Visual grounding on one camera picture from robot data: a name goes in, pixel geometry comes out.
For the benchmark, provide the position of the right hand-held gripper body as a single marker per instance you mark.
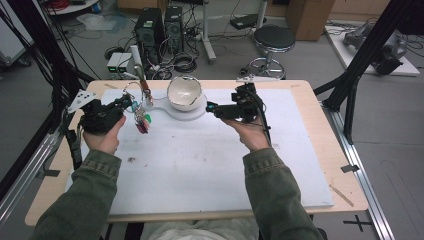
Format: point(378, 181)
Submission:
point(246, 106)

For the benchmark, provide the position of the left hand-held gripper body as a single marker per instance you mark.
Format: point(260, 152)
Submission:
point(100, 116)

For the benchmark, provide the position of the white stand with pole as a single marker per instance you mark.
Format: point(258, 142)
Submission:
point(186, 115)

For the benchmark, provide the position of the person's left hand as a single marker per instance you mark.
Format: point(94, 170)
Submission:
point(103, 141)

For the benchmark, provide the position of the person's right hand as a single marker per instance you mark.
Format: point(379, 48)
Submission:
point(253, 136)

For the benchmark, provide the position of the white power unit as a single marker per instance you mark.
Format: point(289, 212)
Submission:
point(126, 63)
point(112, 65)

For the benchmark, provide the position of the white eggshell-shaped bowl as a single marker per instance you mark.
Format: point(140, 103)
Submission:
point(185, 95)

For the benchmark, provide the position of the white table mat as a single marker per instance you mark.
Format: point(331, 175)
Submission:
point(200, 160)

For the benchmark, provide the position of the black computer tower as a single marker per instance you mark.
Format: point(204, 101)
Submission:
point(174, 28)
point(148, 30)

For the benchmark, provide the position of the black round stool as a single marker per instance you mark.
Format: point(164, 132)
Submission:
point(273, 36)

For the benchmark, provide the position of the black flat box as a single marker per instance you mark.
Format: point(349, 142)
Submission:
point(246, 21)

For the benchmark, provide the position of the black metal stand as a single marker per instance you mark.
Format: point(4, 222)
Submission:
point(43, 50)
point(366, 53)

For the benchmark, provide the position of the round white table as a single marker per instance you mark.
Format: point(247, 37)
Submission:
point(73, 6)

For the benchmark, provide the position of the cardboard box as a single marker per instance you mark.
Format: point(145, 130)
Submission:
point(310, 18)

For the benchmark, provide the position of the white cabinet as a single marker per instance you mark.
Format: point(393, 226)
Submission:
point(11, 43)

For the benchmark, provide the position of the grey and black machine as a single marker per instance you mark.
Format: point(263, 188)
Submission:
point(386, 56)

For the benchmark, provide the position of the white floor board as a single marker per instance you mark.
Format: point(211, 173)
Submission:
point(410, 68)

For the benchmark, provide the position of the white desk frame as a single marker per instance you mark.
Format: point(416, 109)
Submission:
point(208, 46)

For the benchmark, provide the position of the aluminium rail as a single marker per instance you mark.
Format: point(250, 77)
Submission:
point(23, 180)
point(363, 180)

